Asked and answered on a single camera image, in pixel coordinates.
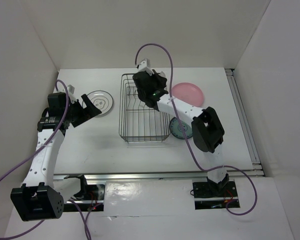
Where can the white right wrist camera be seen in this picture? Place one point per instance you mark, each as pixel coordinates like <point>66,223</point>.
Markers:
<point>145,66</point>

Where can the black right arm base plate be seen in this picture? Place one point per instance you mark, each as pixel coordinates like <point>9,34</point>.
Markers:
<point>204,190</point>

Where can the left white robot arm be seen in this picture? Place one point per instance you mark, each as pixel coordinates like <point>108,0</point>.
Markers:
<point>37,198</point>

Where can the white plate dark rim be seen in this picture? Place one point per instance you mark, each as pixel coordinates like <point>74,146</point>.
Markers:
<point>102,100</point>

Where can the aluminium side rail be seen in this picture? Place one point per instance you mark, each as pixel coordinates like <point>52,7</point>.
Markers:
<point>257,168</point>

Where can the aluminium table edge rail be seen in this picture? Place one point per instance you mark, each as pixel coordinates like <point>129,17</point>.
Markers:
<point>98,178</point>

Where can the grey wire dish rack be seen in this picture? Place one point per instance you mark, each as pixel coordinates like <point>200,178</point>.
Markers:
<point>139,123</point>

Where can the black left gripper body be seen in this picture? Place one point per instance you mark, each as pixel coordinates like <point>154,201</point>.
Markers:
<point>76,114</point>

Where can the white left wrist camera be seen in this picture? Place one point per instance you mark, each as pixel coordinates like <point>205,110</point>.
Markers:
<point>71,91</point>

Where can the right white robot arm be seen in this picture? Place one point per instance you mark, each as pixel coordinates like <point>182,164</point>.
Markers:
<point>207,130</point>

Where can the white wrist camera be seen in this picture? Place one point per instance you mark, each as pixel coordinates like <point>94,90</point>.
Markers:
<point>145,66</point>
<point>71,91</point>

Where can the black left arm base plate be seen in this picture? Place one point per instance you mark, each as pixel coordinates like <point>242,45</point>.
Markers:
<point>90,190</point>

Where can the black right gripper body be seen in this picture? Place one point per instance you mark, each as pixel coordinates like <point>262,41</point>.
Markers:
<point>155,79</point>

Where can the blue patterned small plate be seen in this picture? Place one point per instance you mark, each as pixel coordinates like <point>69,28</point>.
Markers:
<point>180,131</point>

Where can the pink plastic plate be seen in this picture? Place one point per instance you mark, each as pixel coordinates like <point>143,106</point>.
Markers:
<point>189,93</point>

